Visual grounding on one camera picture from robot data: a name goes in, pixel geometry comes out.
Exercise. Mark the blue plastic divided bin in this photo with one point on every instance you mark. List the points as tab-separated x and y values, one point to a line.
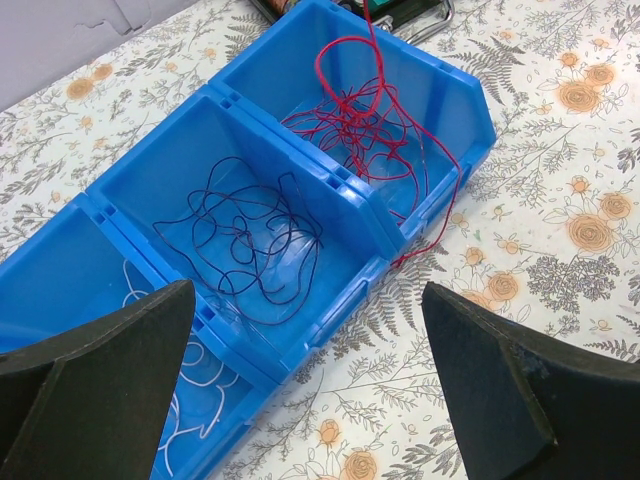
282	188

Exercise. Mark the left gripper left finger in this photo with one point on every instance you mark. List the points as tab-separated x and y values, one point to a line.
91	403

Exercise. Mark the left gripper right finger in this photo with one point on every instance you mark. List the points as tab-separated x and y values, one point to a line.
524	405

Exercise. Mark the black poker chip case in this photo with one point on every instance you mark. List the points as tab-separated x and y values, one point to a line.
413	21

